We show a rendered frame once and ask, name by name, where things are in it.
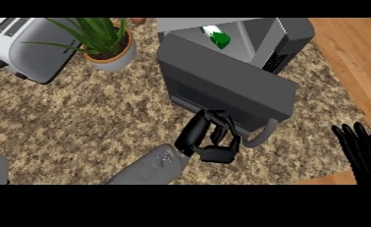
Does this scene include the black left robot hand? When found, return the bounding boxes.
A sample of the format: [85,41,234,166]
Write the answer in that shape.
[172,108,243,165]

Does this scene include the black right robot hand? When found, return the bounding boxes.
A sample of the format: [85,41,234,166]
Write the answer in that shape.
[330,121,371,186]

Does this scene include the dark grey microwave door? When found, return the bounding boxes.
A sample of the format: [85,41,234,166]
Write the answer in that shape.
[154,39,299,149]

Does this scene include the green and white milk carton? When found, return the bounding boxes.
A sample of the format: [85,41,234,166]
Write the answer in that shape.
[199,25,232,50]

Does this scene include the dark grey microwave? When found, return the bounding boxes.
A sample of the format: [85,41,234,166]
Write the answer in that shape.
[154,17,318,75]

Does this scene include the green plant in grey pot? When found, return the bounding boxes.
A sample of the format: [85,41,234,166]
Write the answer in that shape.
[20,17,140,73]

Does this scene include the small brown object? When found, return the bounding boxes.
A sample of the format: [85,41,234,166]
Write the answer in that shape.
[128,17,147,26]

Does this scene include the grey rounded object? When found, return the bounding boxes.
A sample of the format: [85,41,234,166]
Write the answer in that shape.
[0,153,12,186]

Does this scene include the silver toaster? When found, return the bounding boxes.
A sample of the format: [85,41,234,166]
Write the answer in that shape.
[0,17,82,85]

